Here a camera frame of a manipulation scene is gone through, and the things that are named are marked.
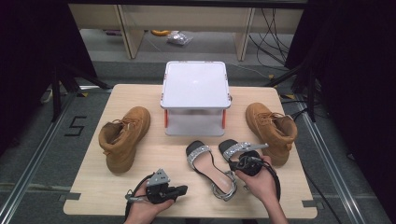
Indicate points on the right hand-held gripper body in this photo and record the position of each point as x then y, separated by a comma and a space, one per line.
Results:
249, 163

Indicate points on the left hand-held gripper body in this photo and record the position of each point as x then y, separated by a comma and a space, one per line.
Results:
157, 191

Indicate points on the tan suede boot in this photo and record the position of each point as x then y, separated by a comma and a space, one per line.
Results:
271, 130
124, 140

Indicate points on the white shoe rack shelf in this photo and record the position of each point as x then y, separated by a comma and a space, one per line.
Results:
195, 85

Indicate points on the person's left hand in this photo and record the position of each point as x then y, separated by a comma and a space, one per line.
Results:
143, 210

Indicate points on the person's right hand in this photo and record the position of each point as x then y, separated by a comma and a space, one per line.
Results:
261, 185

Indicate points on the black metal stand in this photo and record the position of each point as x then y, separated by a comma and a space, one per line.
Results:
56, 93
311, 93

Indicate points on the clear plastic bag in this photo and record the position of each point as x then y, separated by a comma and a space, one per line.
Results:
179, 38

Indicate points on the beige wooden desk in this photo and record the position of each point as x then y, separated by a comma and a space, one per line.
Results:
186, 17

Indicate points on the metal floor rail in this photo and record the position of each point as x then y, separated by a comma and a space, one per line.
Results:
34, 161
330, 161

